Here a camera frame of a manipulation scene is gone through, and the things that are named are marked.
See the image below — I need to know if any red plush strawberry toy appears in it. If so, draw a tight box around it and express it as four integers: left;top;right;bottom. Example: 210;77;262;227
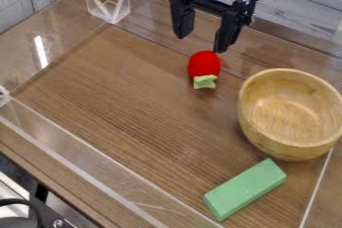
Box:
188;50;222;89

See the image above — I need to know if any clear acrylic front wall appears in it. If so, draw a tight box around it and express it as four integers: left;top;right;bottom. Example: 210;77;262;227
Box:
0;86;224;228

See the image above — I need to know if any green rectangular block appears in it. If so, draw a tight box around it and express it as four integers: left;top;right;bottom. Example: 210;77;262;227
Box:
204;158;288;221

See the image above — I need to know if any clear acrylic corner bracket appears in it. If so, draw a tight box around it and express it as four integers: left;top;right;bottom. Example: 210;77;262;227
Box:
86;0;131;25

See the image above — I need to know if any black cable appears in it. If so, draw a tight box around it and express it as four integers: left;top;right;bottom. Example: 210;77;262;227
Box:
0;198;46;228

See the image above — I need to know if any wooden bowl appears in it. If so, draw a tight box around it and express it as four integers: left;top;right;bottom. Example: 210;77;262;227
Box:
238;68;342;161

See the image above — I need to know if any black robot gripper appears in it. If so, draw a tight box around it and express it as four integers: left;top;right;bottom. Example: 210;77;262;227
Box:
170;0;260;53

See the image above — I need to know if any black table leg bracket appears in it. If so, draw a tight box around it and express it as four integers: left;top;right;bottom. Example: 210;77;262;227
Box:
30;184;78;228

